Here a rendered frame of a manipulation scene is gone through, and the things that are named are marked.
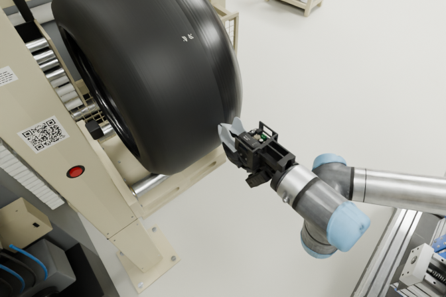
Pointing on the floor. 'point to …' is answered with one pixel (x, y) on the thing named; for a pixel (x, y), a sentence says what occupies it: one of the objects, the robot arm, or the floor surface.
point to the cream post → (66, 152)
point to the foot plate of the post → (137, 276)
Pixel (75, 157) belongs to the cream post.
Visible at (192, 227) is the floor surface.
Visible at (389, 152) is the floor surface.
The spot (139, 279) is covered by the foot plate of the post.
